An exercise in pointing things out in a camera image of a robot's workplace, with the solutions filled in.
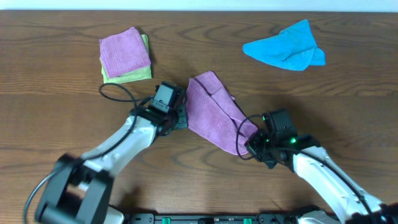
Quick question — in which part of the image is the purple microfiber cloth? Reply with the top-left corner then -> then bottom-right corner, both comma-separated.
186,71 -> 257,155

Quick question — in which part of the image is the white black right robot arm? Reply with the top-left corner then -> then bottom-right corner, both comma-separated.
245,129 -> 397,223

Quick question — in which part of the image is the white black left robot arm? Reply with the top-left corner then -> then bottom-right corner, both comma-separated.
35,101 -> 187,223

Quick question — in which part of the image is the folded green cloth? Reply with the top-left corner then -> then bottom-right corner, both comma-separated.
100,34 -> 152,84

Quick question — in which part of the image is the folded purple cloth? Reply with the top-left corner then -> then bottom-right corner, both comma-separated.
99,27 -> 151,78

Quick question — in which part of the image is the blue microfiber cloth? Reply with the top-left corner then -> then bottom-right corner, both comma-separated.
243,19 -> 326,71

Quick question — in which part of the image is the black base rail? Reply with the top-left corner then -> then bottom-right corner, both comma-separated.
123,205 -> 340,224

